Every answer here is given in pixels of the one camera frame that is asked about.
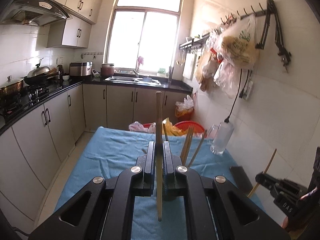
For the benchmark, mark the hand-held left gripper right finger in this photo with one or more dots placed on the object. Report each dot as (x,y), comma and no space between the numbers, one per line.
(166,170)

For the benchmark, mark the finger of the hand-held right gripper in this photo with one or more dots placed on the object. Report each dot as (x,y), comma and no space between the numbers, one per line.
(267,181)

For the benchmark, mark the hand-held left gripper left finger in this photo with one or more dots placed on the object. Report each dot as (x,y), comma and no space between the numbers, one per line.
(151,170)

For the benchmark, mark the wooden chopstick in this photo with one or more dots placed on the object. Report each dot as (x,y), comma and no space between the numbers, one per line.
(198,145)
(165,132)
(158,117)
(187,145)
(271,158)
(190,146)

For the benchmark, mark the person's right hand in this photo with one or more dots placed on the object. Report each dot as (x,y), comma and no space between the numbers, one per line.
(287,223)

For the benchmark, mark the yellow plastic bag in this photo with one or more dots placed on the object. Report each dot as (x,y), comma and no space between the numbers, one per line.
(172,128)

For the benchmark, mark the blue tablecloth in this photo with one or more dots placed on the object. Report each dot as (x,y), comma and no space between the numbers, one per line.
(112,152)

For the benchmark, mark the crumpled clear plastic bag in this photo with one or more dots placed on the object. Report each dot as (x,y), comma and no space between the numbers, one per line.
(140,127)

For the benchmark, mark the small red basin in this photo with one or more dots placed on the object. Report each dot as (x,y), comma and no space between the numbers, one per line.
(147,125)

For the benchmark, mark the large red basin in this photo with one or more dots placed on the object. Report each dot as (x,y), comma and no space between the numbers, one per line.
(197,126)

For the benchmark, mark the tall clear glass cup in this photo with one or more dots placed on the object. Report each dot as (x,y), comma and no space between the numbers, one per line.
(222,138)

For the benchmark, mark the beige base cabinets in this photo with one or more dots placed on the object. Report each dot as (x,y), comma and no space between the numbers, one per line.
(120,105)

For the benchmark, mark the steel sink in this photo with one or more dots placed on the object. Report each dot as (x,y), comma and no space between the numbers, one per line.
(130,79)

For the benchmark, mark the white power strip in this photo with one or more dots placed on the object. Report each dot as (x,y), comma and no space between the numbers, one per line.
(248,90)

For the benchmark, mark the green packet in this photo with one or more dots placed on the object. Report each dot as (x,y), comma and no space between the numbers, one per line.
(161,72)

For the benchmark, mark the sink faucet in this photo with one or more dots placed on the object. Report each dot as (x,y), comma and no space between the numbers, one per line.
(136,73)

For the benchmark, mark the white cutting board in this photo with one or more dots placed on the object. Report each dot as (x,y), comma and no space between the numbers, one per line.
(189,66)

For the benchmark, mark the brown clay pot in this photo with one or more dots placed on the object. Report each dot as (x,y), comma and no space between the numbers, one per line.
(107,70)

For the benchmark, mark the pink hanging cloth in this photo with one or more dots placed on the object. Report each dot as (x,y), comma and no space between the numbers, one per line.
(140,61)

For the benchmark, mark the tan plastic bag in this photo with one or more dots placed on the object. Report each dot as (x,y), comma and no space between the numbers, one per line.
(205,67)

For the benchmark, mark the black kitchen countertop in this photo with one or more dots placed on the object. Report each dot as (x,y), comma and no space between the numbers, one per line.
(62,86)

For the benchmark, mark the silver rice cooker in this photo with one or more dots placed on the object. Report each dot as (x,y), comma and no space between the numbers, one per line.
(80,69)

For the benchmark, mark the small white bowl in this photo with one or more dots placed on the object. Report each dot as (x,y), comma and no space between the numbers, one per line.
(65,77)

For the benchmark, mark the steel kettle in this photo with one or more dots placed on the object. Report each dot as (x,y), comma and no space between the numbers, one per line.
(60,72)

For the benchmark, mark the kitchen window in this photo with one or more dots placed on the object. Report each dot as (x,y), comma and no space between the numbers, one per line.
(145,35)

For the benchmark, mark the plastic bag with beige contents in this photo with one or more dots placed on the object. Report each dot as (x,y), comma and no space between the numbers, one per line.
(240,47)

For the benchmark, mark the gas stove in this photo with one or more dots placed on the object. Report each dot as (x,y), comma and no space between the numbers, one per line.
(30,95)

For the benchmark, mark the wok with steel lid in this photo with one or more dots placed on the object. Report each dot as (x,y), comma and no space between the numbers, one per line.
(40,73)

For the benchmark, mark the golden cooking pot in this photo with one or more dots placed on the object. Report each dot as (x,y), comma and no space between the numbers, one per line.
(11,87)

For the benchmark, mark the range hood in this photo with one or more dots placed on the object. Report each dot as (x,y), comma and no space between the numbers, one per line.
(32,7)

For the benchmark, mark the black wall rack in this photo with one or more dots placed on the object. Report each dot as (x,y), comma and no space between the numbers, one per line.
(195,42)

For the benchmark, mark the small white wall cabinet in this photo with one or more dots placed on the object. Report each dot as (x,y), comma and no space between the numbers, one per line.
(72,33)

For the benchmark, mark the wall hook rail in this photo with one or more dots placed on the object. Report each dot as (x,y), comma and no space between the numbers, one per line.
(250,15)

